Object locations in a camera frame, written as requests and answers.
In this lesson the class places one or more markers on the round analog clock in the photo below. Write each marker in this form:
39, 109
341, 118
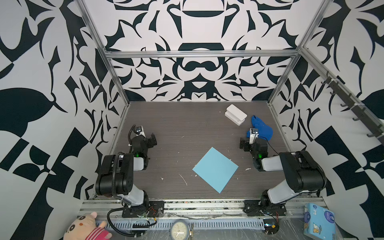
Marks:
180, 230

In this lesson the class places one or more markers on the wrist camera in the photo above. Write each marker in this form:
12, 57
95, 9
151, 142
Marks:
139, 131
254, 134

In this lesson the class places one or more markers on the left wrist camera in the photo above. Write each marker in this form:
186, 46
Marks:
139, 131

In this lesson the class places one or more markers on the white rectangular box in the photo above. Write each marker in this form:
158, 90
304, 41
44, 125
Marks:
235, 115

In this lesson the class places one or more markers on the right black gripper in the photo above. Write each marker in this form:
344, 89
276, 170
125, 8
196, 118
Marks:
246, 144

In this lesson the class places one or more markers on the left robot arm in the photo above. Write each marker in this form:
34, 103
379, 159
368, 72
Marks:
116, 175

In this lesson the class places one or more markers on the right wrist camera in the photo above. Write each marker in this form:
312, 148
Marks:
254, 134

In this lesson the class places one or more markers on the white slotted cable duct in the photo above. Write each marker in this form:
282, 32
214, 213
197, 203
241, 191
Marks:
202, 224

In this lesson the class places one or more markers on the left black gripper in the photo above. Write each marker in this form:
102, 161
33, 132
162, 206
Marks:
149, 141

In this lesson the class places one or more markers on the blue tissue pack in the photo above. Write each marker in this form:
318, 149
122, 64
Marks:
319, 223

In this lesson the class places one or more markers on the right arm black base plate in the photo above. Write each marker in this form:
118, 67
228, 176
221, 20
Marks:
257, 208

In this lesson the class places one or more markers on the small black electronics module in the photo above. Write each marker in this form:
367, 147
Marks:
271, 227

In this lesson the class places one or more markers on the light blue paper sheet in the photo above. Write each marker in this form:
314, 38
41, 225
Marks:
215, 169

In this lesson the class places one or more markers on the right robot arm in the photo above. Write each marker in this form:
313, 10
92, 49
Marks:
303, 175

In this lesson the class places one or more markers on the pink plush toy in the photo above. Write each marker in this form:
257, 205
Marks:
84, 228

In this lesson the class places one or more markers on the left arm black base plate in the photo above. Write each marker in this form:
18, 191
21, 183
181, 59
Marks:
150, 209

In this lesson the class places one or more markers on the blue cloth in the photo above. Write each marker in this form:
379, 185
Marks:
264, 130

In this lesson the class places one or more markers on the black wall hook rack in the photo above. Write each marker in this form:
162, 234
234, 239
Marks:
350, 102

